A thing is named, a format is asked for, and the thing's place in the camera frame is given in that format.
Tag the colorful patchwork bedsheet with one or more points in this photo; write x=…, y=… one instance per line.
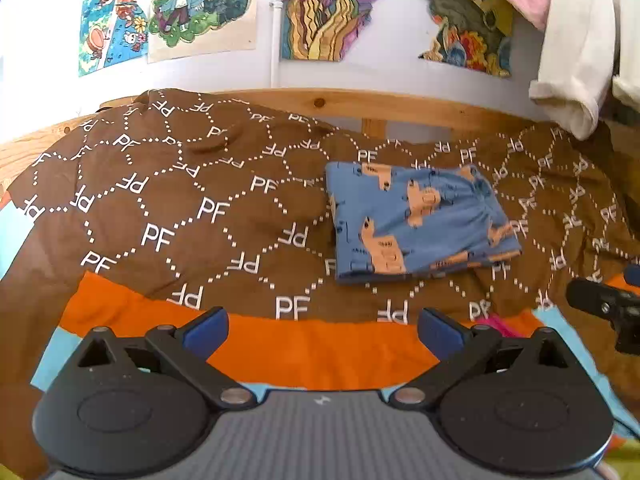
x=291, y=324

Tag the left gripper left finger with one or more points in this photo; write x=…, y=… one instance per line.
x=184, y=352

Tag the wooden bed frame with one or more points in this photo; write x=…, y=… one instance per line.
x=373, y=109

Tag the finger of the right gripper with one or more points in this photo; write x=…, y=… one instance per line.
x=607, y=302
x=632, y=275

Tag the swirly colourful art poster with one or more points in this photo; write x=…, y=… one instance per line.
x=322, y=30

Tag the blue patterned pajama pants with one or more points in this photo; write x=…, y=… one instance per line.
x=393, y=222

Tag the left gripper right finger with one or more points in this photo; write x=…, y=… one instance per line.
x=462, y=353

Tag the hanging white garment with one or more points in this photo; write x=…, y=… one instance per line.
x=591, y=49

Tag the brown PF patterned blanket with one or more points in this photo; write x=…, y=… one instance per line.
x=202, y=165

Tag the anime character poster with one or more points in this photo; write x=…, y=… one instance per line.
x=116, y=31

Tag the torn colourful art poster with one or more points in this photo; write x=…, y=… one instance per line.
x=472, y=34

